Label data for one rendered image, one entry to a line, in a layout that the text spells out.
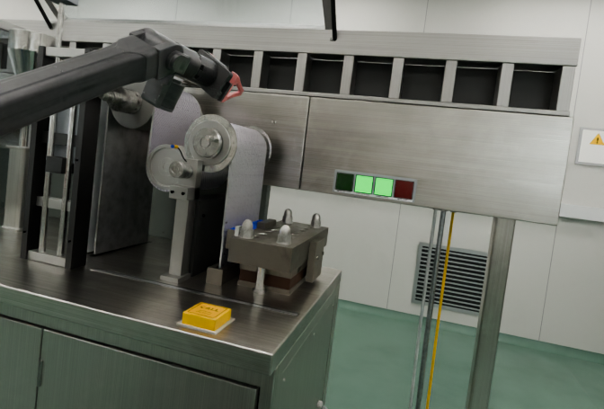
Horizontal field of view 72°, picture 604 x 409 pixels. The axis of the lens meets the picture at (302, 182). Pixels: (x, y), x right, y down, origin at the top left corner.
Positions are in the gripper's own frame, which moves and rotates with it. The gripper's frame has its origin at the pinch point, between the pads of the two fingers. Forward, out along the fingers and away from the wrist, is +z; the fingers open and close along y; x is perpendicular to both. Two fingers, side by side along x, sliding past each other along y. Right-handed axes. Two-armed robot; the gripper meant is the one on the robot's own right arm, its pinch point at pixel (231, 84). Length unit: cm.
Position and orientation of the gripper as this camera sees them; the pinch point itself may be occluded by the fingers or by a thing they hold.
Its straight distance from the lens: 100.0
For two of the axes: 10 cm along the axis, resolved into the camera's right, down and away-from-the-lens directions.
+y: 7.0, 6.1, -3.7
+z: 4.2, 0.6, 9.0
